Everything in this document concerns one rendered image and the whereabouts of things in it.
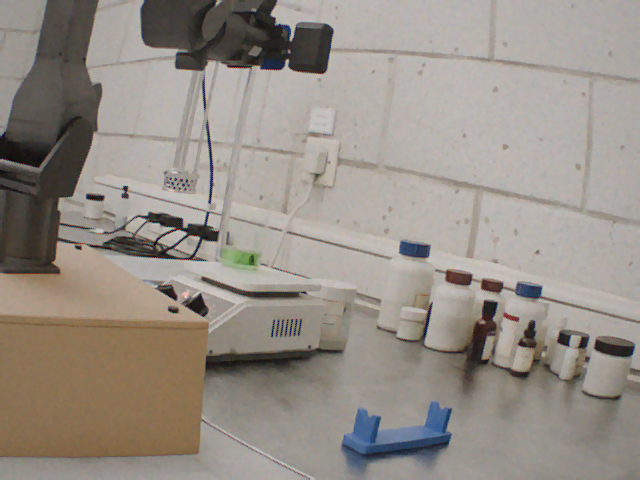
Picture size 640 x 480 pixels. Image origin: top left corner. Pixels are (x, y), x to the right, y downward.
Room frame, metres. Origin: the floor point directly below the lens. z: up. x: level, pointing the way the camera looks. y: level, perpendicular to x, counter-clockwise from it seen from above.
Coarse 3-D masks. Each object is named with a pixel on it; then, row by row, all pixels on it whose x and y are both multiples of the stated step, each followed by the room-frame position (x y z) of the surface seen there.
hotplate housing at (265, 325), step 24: (216, 288) 0.90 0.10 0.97; (240, 312) 0.84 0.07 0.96; (264, 312) 0.87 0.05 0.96; (288, 312) 0.90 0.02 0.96; (312, 312) 0.92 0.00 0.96; (216, 336) 0.82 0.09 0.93; (240, 336) 0.85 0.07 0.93; (264, 336) 0.87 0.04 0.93; (288, 336) 0.90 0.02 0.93; (312, 336) 0.93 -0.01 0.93; (216, 360) 0.83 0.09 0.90; (240, 360) 0.85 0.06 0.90
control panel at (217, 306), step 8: (176, 288) 0.90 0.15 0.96; (184, 288) 0.90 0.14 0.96; (192, 288) 0.89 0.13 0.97; (184, 296) 0.88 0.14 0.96; (208, 296) 0.87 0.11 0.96; (216, 296) 0.87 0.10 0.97; (208, 304) 0.86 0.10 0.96; (216, 304) 0.85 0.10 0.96; (224, 304) 0.85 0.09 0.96; (232, 304) 0.85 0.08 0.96; (208, 312) 0.84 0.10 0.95; (216, 312) 0.84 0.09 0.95; (224, 312) 0.83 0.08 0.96
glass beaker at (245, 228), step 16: (240, 208) 0.92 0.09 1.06; (256, 208) 0.97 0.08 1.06; (224, 224) 0.94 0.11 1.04; (240, 224) 0.92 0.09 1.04; (256, 224) 0.93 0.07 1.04; (224, 240) 0.93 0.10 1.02; (240, 240) 0.92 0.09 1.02; (256, 240) 0.93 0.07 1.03; (224, 256) 0.93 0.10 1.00; (240, 256) 0.92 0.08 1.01; (256, 256) 0.93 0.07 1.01; (256, 272) 0.94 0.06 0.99
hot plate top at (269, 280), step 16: (208, 272) 0.90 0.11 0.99; (224, 272) 0.90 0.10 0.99; (240, 272) 0.92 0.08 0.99; (272, 272) 0.97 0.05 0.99; (240, 288) 0.86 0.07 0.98; (256, 288) 0.86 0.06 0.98; (272, 288) 0.88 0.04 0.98; (288, 288) 0.90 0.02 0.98; (304, 288) 0.92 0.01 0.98; (320, 288) 0.94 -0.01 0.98
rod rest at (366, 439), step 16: (368, 416) 0.62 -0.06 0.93; (432, 416) 0.67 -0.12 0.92; (448, 416) 0.65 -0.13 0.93; (352, 432) 0.63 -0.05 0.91; (368, 432) 0.61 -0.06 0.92; (384, 432) 0.64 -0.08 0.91; (400, 432) 0.65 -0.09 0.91; (416, 432) 0.65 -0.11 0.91; (432, 432) 0.65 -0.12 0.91; (448, 432) 0.66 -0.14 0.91; (352, 448) 0.61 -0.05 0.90; (368, 448) 0.60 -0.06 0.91; (384, 448) 0.61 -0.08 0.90; (400, 448) 0.62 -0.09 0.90
